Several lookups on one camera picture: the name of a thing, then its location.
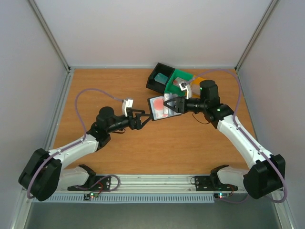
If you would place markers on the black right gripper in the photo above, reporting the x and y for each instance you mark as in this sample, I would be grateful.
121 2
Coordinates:
179 105

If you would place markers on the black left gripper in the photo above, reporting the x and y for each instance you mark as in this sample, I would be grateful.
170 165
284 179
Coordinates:
138 125

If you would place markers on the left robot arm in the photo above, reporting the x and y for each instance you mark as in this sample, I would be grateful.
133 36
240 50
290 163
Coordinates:
43 171

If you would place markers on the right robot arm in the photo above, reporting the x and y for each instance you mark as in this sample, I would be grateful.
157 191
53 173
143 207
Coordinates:
266 172

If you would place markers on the red card in holder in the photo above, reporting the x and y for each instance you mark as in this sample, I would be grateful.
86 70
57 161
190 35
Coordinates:
158 107

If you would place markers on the red patterned card stack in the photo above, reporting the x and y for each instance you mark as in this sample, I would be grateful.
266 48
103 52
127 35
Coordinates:
177 81

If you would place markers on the teal card stack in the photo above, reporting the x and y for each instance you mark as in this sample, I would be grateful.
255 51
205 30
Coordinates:
161 78

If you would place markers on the green plastic bin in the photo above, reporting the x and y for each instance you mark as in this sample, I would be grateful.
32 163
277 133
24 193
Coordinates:
172 85

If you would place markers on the yellow plastic bin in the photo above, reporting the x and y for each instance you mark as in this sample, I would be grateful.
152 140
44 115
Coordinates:
195 87

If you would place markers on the black plastic bin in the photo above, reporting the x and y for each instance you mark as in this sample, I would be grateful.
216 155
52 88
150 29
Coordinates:
159 68

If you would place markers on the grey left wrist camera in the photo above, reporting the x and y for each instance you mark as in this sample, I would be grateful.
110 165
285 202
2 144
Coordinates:
126 103

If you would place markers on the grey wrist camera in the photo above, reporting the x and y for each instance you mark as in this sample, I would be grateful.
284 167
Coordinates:
126 103
184 86

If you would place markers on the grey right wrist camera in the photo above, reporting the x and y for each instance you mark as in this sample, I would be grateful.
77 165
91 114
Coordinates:
184 86

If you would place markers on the aluminium front rail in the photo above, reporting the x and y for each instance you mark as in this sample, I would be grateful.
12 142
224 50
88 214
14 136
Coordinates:
152 182

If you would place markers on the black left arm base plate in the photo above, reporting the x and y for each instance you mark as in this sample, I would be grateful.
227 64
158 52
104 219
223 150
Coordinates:
93 183

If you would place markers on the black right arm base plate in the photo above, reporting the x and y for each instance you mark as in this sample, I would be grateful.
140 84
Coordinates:
205 183

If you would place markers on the white slotted cable duct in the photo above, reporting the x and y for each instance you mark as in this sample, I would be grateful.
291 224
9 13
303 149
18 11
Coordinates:
121 198

